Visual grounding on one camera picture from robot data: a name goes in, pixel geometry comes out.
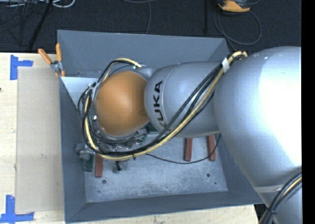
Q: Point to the red-brown flat block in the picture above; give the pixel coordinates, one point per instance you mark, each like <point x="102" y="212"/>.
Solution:
<point x="99" y="169"/>
<point x="211" y="149"/>
<point x="188" y="150"/>

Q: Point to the pale flat board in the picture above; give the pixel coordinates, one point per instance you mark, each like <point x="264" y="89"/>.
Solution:
<point x="37" y="132"/>

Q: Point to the grey metal bin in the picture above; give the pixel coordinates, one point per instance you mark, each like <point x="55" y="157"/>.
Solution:
<point x="152" y="186"/>

